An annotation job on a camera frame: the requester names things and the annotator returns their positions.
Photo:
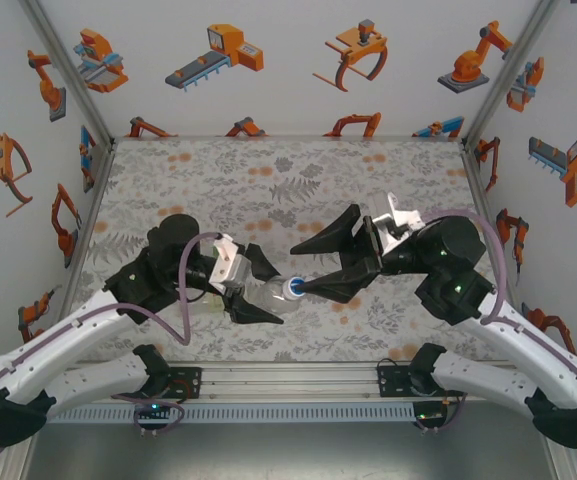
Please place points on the long aluminium frame rail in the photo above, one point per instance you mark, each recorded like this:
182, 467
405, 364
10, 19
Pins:
288, 382

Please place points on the aluminium frame post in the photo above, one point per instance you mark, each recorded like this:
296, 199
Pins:
70, 75
507, 75

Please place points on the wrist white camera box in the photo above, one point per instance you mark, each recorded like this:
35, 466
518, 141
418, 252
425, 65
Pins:
228, 265
398, 222

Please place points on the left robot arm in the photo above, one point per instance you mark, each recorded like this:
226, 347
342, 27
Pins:
68, 331

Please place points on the small electronics board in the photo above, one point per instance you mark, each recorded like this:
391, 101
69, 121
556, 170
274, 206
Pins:
429, 415
154, 409

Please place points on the clear unlabelled plastic bottle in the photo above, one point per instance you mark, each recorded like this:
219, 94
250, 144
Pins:
270, 295

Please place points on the aluminium side rail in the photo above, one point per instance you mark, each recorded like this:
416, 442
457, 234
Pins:
476, 175
79, 250

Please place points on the aluminium frame leg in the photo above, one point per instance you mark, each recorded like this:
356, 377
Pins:
12, 465
568, 465

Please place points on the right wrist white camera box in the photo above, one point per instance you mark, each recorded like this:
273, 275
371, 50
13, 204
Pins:
398, 222

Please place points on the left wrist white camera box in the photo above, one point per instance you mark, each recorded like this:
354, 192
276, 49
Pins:
228, 265

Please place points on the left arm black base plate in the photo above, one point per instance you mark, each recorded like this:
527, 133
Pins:
193, 382

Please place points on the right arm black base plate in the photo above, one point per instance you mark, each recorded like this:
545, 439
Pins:
390, 382

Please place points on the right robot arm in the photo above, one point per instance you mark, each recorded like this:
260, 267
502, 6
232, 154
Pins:
483, 375

